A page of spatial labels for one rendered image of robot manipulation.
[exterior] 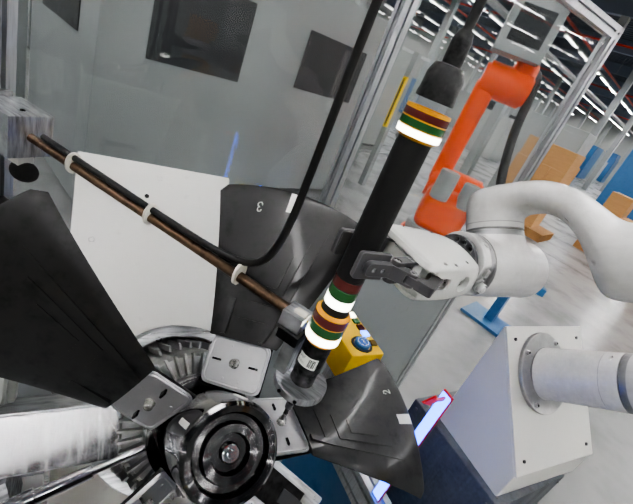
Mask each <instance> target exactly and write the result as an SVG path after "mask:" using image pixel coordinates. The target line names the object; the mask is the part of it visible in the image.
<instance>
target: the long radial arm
mask: <svg viewBox="0 0 633 504"><path fill-rule="evenodd" d="M120 418H122V414H121V413H119V412H117V411H116V410H114V409H113V408H112V407H111V406H109V407H108V408H106V409H103V408H100V407H98V406H95V405H92V404H89V403H86V402H83V401H80V400H76V399H73V398H70V397H67V396H64V395H60V394H57V393H56V394H45V395H34V396H24V397H17V398H16V400H15V402H13V403H7V404H5V405H3V406H2V407H0V479H3V478H11V477H16V476H22V475H28V474H33V473H39V472H45V471H50V470H56V469H62V468H67V467H73V466H79V465H84V464H90V463H96V462H101V461H106V460H108V459H110V458H112V457H115V456H117V455H118V452H119V450H120V449H121V446H120V445H117V444H116V443H117V441H118V440H119V439H120V434H116V432H117V430H119V429H120V423H118V420H119V419H120Z"/></svg>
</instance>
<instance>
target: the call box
mask: <svg viewBox="0 0 633 504"><path fill-rule="evenodd" d="M356 325H357V324H354V322H353V321H352V318H351V319H350V322H349V324H348V326H347V328H346V330H345V332H344V334H343V336H342V338H341V340H340V342H339V344H338V345H337V347H336V348H334V349H332V350H331V352H330V354H329V356H328V358H327V360H326V362H327V364H328V365H329V367H330V369H331V371H332V372H333V374H334V376H336V375H339V374H341V373H344V372H346V371H349V370H351V369H353V368H356V367H358V366H360V365H363V364H365V363H367V362H369V361H372V360H374V359H376V358H377V359H379V360H381V358H382V356H383V352H382V350H381V349H380V348H379V346H378V345H377V346H372V345H371V346H370V348H369V349H368V350H362V349H360V348H358V347H357V346H356V345H355V343H354V341H355V339H356V337H358V336H362V337H363V335H362V334H361V331H367V330H366V328H365V327H364V328H365V330H358V328H357V327H356ZM367 332H368V331H367Z"/></svg>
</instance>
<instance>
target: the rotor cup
mask: <svg viewBox="0 0 633 504"><path fill-rule="evenodd" d="M177 383H179V384H180V385H182V386H183V387H185V388H186V389H188V390H190V391H191V392H193V393H194V394H196V395H197V396H196V398H195V399H193V400H192V402H191V403H190V404H189V405H187V406H186V407H184V408H183V409H182V410H180V411H179V412H177V413H176V414H175V415H173V416H172V417H170V418H169V419H168V420H166V421H165V422H163V423H162V424H160V425H159V426H158V427H156V428H154V429H148V428H145V427H144V434H143V445H144V451H145V455H146V458H147V460H148V462H149V464H150V466H151V467H152V469H153V470H154V472H156V471H157V470H158V469H159V468H162V469H163V470H164V471H165V472H166V473H167V474H168V475H169V477H170V478H171V479H172V480H173V481H174V482H175V483H177V485H178V486H179V488H180V489H181V490H182V492H183V493H184V495H185V496H186V497H187V499H188V500H189V501H191V502H192V503H193V504H244V503H246V502H247V501H249V500H250V499H251V498H252V497H254V496H255V495H256V494H257V493H258V492H259V491H260V489H261V488H262V487H263V486H264V484H265V483H266V481H267V480H268V478H269V476H270V474H271V472H272V469H273V467H274V464H275V460H276V455H277V434H276V430H275V427H274V424H273V422H272V420H271V418H270V417H269V415H268V414H267V412H266V411H265V410H264V409H263V408H262V407H261V406H259V405H258V404H256V403H254V402H252V401H250V400H247V399H243V398H241V397H238V396H236V395H234V394H239V395H241V396H243V397H245V395H244V394H242V393H238V392H235V391H232V390H229V389H226V388H223V387H219V386H216V385H213V384H210V383H207V382H204V381H201V374H196V375H192V376H188V377H186V378H183V379H181V380H179V381H177ZM245 398H246V397H245ZM181 418H184V419H185V420H186V421H187V422H188V423H190V424H189V426H188V427H187V429H184V428H183V427H182V426H181V425H180V424H179V421H180V420H181ZM229 444H235V445H237V446H238V448H239V451H240V453H239V457H238V459H237V460H236V461H235V462H233V463H231V464H227V463H225V462H224V461H223V460H222V452H223V449H224V448H225V447H226V446H227V445H229ZM177 485H176V487H178V486H177Z"/></svg>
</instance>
